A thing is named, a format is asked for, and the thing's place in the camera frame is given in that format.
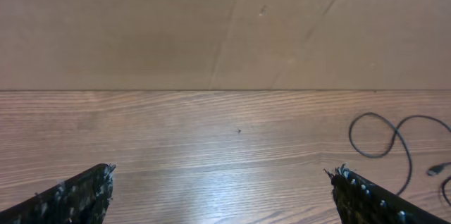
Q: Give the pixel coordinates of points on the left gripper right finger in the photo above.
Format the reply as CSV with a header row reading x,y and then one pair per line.
x,y
360,201

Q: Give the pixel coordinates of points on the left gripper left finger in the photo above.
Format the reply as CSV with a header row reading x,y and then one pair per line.
x,y
84,198

